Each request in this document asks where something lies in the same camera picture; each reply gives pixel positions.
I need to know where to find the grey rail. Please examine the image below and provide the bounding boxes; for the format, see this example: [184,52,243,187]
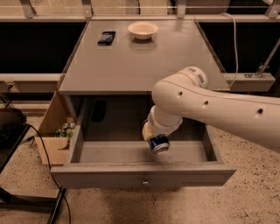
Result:
[223,73,276,92]
[0,73,65,93]

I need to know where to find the blue pepsi can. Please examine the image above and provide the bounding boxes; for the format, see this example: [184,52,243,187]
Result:
[148,134,170,155]

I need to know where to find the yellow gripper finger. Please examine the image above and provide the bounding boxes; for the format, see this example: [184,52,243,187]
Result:
[142,120,153,141]

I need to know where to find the black chair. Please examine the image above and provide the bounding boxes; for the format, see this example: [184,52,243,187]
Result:
[0,108,29,172]

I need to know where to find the white bowl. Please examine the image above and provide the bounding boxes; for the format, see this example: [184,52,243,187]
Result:
[128,21,158,40]

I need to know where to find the open cardboard box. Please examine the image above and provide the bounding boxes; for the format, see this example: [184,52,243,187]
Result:
[35,92,74,165]

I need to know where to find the grey cabinet counter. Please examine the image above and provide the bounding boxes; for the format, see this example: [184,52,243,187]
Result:
[58,19,231,124]

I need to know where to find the grey rail left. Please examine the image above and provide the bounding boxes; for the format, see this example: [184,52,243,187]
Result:
[0,73,65,93]

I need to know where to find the black cable on floor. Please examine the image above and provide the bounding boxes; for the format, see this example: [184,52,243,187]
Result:
[24,122,73,224]

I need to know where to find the round metal drawer knob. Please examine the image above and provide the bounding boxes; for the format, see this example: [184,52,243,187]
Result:
[142,181,150,187]

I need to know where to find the open grey top drawer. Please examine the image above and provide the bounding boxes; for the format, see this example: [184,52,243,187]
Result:
[51,95,236,188]

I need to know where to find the dark blue snack packet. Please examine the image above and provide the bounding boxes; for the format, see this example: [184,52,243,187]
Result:
[98,31,116,46]

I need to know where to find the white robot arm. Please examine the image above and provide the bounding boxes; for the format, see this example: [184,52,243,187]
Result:
[142,67,280,154]

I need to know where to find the grey rail right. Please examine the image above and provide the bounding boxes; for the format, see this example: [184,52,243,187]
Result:
[223,73,276,92]

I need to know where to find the snack items in box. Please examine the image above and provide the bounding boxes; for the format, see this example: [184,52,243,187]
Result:
[55,122,75,138]

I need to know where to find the black stand base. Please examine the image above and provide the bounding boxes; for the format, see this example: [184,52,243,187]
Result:
[0,187,66,224]

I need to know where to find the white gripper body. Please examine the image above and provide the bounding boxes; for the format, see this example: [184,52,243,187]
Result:
[148,106,183,137]

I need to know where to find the white hanging cable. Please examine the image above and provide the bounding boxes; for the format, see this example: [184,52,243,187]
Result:
[220,12,240,88]

